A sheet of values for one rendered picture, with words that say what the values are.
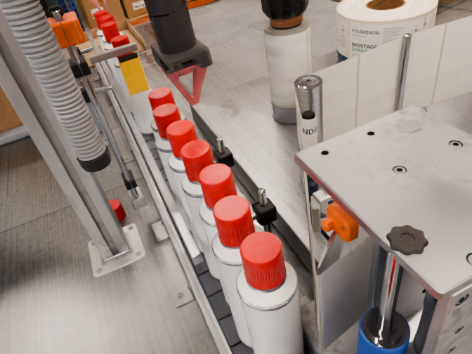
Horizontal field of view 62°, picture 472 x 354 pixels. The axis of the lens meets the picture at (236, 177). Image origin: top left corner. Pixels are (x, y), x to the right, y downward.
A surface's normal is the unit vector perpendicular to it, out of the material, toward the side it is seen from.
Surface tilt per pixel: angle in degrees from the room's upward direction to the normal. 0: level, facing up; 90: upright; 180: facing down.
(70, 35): 90
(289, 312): 90
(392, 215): 0
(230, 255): 42
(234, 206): 3
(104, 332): 0
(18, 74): 90
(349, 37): 90
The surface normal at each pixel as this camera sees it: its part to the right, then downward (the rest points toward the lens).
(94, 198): 0.40, 0.54
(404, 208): -0.15, -0.76
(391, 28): -0.20, 0.65
